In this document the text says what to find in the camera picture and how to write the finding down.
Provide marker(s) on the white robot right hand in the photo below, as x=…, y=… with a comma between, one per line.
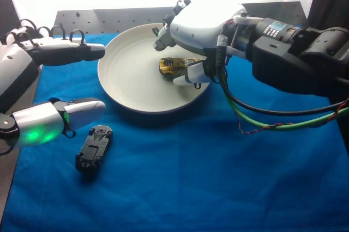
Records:
x=196, y=33

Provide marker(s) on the yellow toy car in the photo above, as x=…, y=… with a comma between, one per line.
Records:
x=171, y=66

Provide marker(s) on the green toy car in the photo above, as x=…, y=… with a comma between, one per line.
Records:
x=94, y=147

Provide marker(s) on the blue cloth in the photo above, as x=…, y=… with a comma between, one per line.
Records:
x=191, y=183

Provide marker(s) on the perforated metal board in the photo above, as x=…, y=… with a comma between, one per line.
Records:
x=109, y=19

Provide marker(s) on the white round plate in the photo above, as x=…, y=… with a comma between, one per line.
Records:
x=131, y=79

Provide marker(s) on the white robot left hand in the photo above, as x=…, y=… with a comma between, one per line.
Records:
x=16, y=66

